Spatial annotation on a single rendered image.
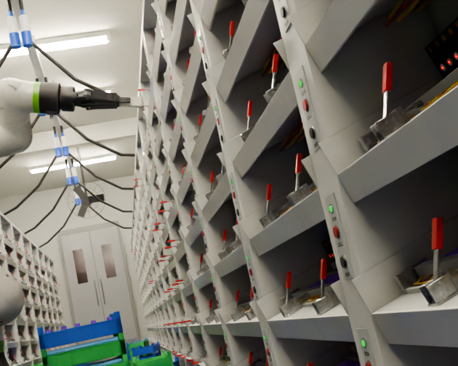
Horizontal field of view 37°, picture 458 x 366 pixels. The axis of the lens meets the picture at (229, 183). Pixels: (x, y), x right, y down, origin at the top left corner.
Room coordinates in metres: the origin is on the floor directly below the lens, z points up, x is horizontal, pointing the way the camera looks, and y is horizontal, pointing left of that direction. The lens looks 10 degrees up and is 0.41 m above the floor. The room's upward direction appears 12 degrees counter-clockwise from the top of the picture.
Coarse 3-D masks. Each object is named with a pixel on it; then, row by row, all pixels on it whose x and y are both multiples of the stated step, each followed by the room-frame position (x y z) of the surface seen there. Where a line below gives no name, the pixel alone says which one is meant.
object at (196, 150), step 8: (208, 88) 1.72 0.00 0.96; (208, 112) 1.80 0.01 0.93; (208, 120) 1.85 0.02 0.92; (208, 128) 1.89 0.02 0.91; (216, 128) 2.03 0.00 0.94; (200, 136) 2.03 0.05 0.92; (208, 136) 1.94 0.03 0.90; (216, 136) 2.15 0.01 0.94; (184, 144) 2.31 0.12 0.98; (192, 144) 2.31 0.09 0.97; (200, 144) 2.08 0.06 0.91; (208, 144) 2.02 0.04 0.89; (216, 144) 2.28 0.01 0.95; (192, 152) 2.25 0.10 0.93; (200, 152) 2.15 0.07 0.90; (200, 160) 2.22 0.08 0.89
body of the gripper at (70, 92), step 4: (64, 88) 1.92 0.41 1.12; (68, 88) 1.92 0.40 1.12; (72, 88) 1.92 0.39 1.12; (64, 92) 1.91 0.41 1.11; (68, 92) 1.91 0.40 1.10; (72, 92) 1.91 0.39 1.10; (76, 92) 1.92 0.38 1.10; (80, 92) 1.91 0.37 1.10; (64, 96) 1.91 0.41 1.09; (68, 96) 1.91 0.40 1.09; (72, 96) 1.91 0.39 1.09; (76, 96) 1.92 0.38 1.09; (64, 100) 1.91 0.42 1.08; (68, 100) 1.91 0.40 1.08; (72, 100) 1.92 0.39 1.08; (76, 100) 1.93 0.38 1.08; (80, 100) 1.93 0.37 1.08; (84, 100) 1.93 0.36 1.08; (88, 100) 1.93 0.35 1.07; (92, 100) 1.95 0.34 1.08; (64, 104) 1.92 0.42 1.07; (68, 104) 1.92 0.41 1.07; (72, 104) 1.92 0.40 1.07; (76, 104) 1.96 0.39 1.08; (80, 104) 1.96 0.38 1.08; (64, 108) 1.93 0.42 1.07; (68, 108) 1.93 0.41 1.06; (72, 108) 1.93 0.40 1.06
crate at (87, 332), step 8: (112, 320) 2.60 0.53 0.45; (120, 320) 2.61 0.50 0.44; (40, 328) 2.53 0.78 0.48; (72, 328) 2.56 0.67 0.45; (80, 328) 2.57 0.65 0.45; (88, 328) 2.58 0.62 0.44; (96, 328) 2.58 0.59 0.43; (104, 328) 2.59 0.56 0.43; (112, 328) 2.60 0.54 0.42; (120, 328) 2.61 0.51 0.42; (40, 336) 2.53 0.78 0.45; (48, 336) 2.53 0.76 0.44; (56, 336) 2.54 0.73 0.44; (64, 336) 2.55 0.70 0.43; (72, 336) 2.56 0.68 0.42; (80, 336) 2.57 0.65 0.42; (88, 336) 2.58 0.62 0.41; (96, 336) 2.58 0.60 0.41; (40, 344) 2.53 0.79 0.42; (48, 344) 2.53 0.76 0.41; (56, 344) 2.54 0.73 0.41; (64, 344) 2.55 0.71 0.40
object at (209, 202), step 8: (224, 160) 1.72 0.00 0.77; (224, 176) 1.77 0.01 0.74; (224, 184) 1.82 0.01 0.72; (208, 192) 2.32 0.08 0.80; (216, 192) 1.96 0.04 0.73; (224, 192) 1.87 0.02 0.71; (200, 200) 2.31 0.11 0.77; (208, 200) 2.12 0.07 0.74; (216, 200) 2.02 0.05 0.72; (224, 200) 1.92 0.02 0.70; (208, 208) 2.19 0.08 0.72; (216, 208) 2.08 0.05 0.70; (208, 216) 2.26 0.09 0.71
